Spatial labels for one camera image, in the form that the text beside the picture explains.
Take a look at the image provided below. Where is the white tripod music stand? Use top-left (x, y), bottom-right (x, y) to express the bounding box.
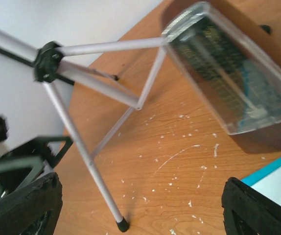
top-left (0, 31), bottom-right (166, 233)

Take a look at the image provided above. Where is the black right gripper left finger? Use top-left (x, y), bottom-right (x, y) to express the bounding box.
top-left (0, 172), bottom-right (63, 235)

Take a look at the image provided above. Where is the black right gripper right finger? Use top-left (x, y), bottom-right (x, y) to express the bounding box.
top-left (221, 177), bottom-right (281, 235)

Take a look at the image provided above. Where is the teal folder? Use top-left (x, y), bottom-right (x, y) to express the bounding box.
top-left (241, 157), bottom-right (281, 187)

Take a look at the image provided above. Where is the brown wooden metronome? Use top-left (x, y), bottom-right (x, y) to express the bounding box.
top-left (160, 0), bottom-right (281, 154)

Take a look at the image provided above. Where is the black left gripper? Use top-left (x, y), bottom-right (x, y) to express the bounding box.
top-left (0, 136), bottom-right (73, 199)

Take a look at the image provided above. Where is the black aluminium frame rail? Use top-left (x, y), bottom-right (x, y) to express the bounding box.
top-left (0, 48), bottom-right (75, 86)

